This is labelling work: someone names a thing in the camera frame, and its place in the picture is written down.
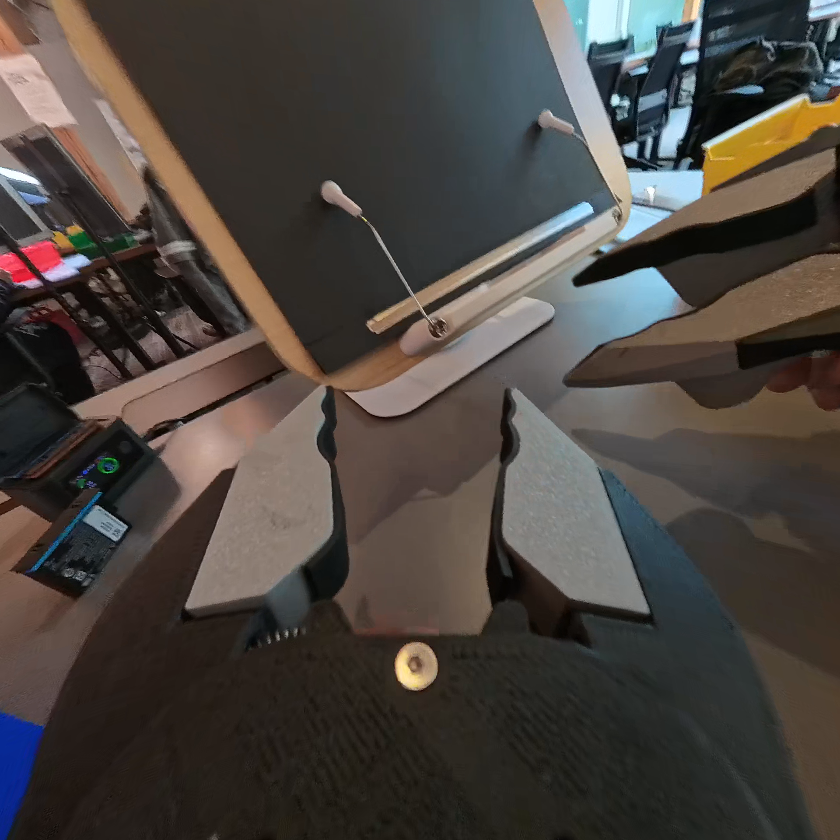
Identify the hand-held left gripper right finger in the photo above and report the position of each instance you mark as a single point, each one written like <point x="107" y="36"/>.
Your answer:
<point x="564" y="525"/>

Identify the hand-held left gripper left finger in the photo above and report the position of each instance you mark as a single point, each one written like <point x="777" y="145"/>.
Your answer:
<point x="275" y="518"/>

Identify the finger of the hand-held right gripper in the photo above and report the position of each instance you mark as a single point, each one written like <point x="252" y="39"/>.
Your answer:
<point x="754" y="197"/>
<point x="689" y="348"/>

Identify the person's right hand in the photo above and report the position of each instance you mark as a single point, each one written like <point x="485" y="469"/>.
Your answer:
<point x="827" y="380"/>

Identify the yellow plastic bin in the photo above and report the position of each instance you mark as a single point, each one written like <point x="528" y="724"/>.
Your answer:
<point x="754" y="141"/>

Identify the black office chair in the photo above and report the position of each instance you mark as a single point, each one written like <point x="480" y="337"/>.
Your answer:
<point x="656" y="92"/>
<point x="610" y="65"/>
<point x="741" y="65"/>

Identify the black charger case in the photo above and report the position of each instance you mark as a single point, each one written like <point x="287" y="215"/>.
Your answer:
<point x="65" y="446"/>

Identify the red plastic bin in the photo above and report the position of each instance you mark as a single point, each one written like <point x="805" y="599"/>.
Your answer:
<point x="29" y="262"/>

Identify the black wooden book stand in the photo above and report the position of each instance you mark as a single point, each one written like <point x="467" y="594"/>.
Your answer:
<point x="361" y="98"/>

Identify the white paper notice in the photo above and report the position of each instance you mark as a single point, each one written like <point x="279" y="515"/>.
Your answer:
<point x="36" y="88"/>

